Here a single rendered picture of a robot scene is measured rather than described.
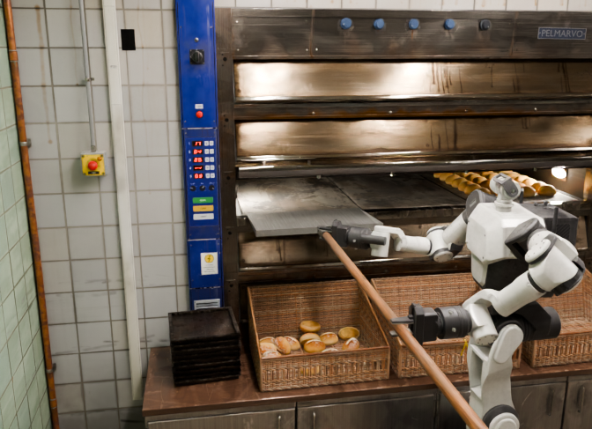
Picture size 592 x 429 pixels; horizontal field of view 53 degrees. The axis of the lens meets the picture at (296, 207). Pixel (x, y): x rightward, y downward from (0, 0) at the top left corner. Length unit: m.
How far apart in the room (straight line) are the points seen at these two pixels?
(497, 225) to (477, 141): 1.02
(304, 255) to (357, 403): 0.73
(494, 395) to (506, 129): 1.32
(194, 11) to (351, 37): 0.69
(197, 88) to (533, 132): 1.61
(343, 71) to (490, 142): 0.79
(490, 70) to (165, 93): 1.49
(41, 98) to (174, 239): 0.82
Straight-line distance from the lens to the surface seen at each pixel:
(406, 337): 1.62
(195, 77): 2.64
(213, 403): 2.51
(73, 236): 2.83
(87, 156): 2.66
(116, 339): 2.99
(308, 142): 2.74
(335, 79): 2.74
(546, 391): 2.95
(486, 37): 3.00
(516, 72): 3.07
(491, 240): 2.04
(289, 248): 2.85
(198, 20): 2.64
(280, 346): 2.77
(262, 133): 2.72
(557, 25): 3.17
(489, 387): 2.32
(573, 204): 3.34
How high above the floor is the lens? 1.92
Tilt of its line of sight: 15 degrees down
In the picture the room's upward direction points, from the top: straight up
